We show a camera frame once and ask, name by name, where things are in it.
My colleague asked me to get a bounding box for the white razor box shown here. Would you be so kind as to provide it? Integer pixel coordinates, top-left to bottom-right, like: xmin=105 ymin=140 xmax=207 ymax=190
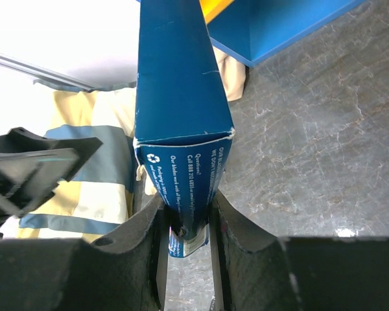
xmin=134 ymin=1 xmax=235 ymax=258

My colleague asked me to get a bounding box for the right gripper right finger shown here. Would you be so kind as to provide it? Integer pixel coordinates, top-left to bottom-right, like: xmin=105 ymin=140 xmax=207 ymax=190
xmin=209 ymin=193 xmax=389 ymax=310

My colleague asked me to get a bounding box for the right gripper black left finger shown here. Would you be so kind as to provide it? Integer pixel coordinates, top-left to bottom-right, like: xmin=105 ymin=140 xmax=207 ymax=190
xmin=0 ymin=196 xmax=168 ymax=310

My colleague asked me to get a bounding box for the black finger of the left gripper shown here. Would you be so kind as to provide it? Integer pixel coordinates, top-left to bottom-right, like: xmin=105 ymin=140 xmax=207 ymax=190
xmin=0 ymin=127 xmax=102 ymax=217

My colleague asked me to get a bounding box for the beige cloth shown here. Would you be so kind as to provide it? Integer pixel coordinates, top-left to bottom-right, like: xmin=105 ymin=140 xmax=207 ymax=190
xmin=213 ymin=47 xmax=246 ymax=102

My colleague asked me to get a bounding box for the patchwork pillow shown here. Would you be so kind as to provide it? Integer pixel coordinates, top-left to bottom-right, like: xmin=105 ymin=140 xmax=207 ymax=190
xmin=16 ymin=80 xmax=144 ymax=242

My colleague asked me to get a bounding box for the blue shelf unit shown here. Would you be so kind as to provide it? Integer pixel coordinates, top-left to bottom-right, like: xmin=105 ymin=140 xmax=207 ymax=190
xmin=136 ymin=0 xmax=367 ymax=68

